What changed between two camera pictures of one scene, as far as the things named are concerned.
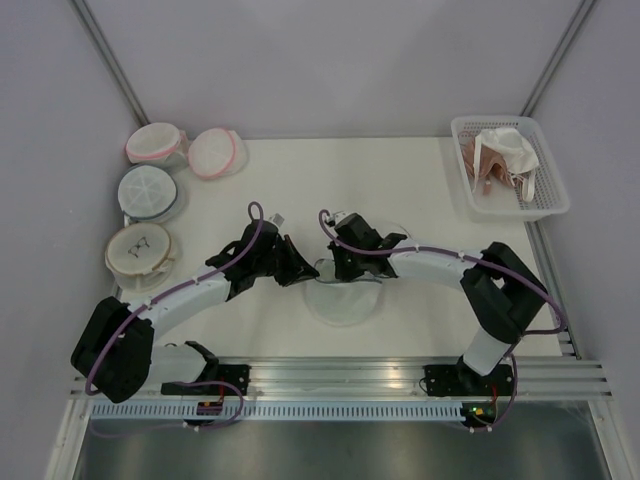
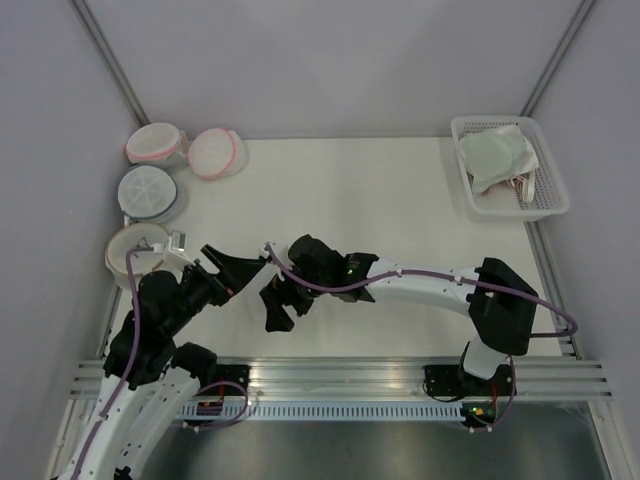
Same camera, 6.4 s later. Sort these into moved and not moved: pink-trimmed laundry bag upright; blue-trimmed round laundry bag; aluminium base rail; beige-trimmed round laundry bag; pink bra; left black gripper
Moved: pink bra; left black gripper
Not moved: pink-trimmed laundry bag upright; beige-trimmed round laundry bag; blue-trimmed round laundry bag; aluminium base rail
